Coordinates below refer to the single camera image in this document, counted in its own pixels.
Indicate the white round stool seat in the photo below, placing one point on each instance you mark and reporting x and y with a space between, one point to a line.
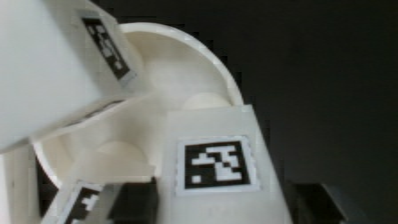
182 81

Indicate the white front barrier wall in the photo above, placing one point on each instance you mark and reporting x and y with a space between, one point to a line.
19 187

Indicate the white stool leg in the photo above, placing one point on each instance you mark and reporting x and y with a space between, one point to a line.
220 186
108 167
70 64

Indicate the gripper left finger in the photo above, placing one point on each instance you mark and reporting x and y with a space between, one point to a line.
127 204

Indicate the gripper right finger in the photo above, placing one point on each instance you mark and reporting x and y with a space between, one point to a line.
323 206

